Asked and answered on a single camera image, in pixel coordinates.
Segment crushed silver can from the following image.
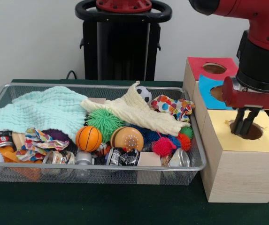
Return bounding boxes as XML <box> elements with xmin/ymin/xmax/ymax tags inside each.
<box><xmin>169</xmin><ymin>148</ymin><xmax>191</xmax><ymax>167</ymax></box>

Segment orange toy basketball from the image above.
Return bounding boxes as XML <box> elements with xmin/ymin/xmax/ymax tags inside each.
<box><xmin>75</xmin><ymin>126</ymin><xmax>103</xmax><ymax>152</ymax></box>

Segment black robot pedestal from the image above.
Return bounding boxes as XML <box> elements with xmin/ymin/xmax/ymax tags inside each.
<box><xmin>75</xmin><ymin>0</ymin><xmax>173</xmax><ymax>82</ymax></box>

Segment wooden box with three holes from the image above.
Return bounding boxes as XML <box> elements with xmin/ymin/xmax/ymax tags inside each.
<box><xmin>183</xmin><ymin>57</ymin><xmax>269</xmax><ymax>203</ymax></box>

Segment black cable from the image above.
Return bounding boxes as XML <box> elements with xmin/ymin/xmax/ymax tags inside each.
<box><xmin>66</xmin><ymin>69</ymin><xmax>79</xmax><ymax>80</ymax></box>

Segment mint green waffle cloth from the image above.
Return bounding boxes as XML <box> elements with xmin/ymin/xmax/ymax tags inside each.
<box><xmin>0</xmin><ymin>86</ymin><xmax>88</xmax><ymax>143</ymax></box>

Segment dark green tablecloth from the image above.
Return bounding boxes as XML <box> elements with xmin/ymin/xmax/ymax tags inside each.
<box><xmin>0</xmin><ymin>79</ymin><xmax>269</xmax><ymax>225</ymax></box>

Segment green spiky rubber ball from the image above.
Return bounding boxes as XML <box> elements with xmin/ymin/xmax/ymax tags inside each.
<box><xmin>85</xmin><ymin>108</ymin><xmax>125</xmax><ymax>136</ymax></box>

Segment colourful polka dot cloth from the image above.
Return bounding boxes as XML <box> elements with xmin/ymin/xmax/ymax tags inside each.
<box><xmin>15</xmin><ymin>127</ymin><xmax>70</xmax><ymax>162</ymax></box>
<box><xmin>150</xmin><ymin>94</ymin><xmax>196</xmax><ymax>123</ymax></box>

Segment cream waffle cloth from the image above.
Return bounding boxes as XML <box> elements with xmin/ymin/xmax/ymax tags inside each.
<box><xmin>80</xmin><ymin>81</ymin><xmax>191</xmax><ymax>137</ymax></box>

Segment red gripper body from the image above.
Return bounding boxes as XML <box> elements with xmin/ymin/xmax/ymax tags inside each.
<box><xmin>222</xmin><ymin>76</ymin><xmax>269</xmax><ymax>111</ymax></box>

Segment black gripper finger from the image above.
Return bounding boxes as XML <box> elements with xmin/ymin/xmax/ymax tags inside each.
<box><xmin>239</xmin><ymin>109</ymin><xmax>261</xmax><ymax>136</ymax></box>
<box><xmin>230</xmin><ymin>108</ymin><xmax>246</xmax><ymax>136</ymax></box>

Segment shallow mesh bin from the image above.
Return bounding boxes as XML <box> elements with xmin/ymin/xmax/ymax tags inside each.
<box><xmin>0</xmin><ymin>83</ymin><xmax>207</xmax><ymax>186</ymax></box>

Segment hamburger toy ball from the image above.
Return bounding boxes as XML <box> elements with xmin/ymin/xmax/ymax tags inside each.
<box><xmin>110</xmin><ymin>126</ymin><xmax>145</xmax><ymax>152</ymax></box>

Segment small toy soccer ball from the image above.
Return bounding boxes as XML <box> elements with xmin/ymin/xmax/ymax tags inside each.
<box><xmin>135</xmin><ymin>86</ymin><xmax>153</xmax><ymax>104</ymax></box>

